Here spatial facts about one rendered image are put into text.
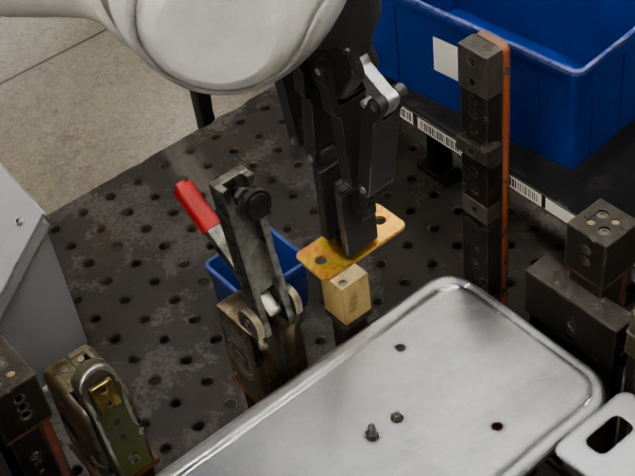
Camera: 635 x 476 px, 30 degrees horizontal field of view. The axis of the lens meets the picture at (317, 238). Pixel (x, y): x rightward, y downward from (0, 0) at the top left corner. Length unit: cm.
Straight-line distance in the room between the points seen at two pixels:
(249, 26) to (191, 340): 113
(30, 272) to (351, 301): 47
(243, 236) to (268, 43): 58
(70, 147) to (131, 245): 137
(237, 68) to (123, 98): 272
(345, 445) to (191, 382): 50
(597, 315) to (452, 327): 14
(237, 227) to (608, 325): 38
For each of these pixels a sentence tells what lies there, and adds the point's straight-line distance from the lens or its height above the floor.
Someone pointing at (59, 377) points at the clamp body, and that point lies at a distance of 111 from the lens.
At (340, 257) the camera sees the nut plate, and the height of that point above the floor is 125.
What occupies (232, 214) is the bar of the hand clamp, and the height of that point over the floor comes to 119.
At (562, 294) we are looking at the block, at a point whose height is 100.
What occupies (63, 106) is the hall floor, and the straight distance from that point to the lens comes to 325.
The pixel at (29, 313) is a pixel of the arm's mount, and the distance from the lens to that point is 150.
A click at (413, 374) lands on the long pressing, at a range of 114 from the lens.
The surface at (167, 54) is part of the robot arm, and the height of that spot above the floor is 160.
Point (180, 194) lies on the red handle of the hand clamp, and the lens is 114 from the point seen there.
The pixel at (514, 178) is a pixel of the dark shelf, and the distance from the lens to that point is 129.
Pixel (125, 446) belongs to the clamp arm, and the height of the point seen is 102.
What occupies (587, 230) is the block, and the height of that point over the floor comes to 108.
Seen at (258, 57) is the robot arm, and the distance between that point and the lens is 50.
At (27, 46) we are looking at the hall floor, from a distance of 353.
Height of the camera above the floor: 189
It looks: 44 degrees down
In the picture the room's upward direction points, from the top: 8 degrees counter-clockwise
